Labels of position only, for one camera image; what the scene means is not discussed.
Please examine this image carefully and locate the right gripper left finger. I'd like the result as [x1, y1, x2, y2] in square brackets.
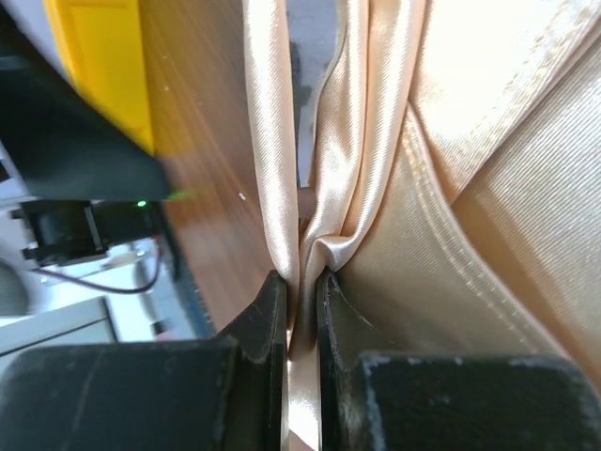
[1, 272, 287, 450]

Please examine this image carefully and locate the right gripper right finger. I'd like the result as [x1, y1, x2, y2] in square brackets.
[316, 271, 600, 450]

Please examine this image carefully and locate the peach cloth napkin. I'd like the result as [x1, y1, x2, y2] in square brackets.
[243, 1, 600, 450]

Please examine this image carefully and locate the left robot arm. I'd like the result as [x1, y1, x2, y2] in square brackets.
[1, 9, 170, 267]

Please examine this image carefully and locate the yellow plastic tray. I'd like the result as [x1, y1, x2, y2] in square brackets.
[45, 0, 154, 154]

